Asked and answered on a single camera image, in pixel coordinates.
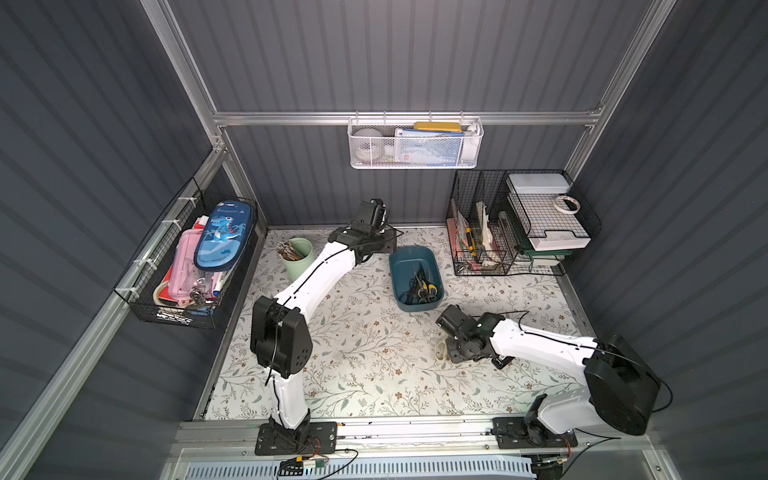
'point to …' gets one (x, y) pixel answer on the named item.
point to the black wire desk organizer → (517, 223)
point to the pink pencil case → (184, 270)
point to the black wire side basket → (144, 283)
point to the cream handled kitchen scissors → (445, 351)
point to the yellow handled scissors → (425, 286)
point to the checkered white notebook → (547, 227)
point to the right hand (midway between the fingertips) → (462, 348)
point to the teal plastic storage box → (404, 262)
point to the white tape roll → (567, 211)
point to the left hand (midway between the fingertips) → (393, 239)
